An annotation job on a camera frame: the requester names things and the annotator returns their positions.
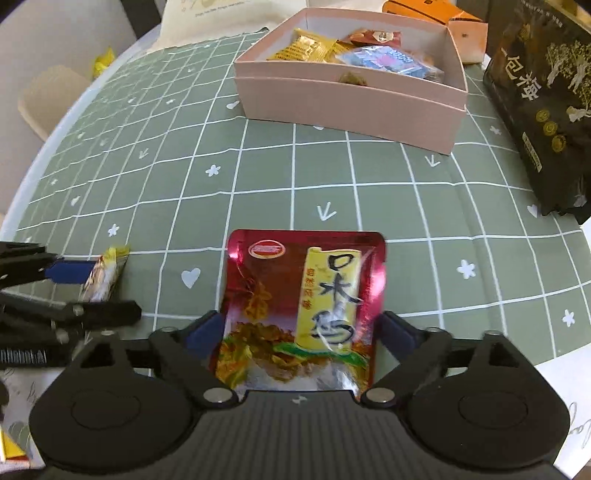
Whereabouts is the beige chair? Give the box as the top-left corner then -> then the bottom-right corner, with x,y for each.
17,65 -> 93,141

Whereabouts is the small yellow white snack packet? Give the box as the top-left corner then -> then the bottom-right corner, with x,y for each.
81,246 -> 131,303

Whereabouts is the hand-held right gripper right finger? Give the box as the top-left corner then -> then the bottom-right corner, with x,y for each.
360,311 -> 523,408

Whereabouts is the cream printed tote bag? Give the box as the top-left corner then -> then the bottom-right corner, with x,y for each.
161,0 -> 309,49

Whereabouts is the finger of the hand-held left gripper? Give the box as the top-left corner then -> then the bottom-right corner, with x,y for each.
0,241 -> 100,291
0,293 -> 142,332

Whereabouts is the light blue snack packet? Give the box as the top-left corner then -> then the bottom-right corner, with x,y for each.
336,45 -> 445,83

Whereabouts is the orange cardboard box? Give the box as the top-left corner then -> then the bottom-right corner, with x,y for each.
382,0 -> 489,65

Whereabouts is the yellow crumpled bag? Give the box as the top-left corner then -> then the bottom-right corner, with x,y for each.
90,47 -> 116,77

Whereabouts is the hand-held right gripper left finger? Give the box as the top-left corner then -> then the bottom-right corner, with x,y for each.
69,311 -> 236,408

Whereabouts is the pink cardboard box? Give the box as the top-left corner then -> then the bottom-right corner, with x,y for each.
233,7 -> 468,155

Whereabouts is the large black snack packet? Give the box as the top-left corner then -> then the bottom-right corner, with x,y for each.
482,0 -> 591,225

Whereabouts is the red foil snack packet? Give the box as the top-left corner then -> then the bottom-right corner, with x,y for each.
210,229 -> 387,400

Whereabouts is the gold snack packet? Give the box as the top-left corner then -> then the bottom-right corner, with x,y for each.
267,28 -> 338,64

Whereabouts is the yellow red flat object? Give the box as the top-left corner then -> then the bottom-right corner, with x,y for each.
0,427 -> 29,462

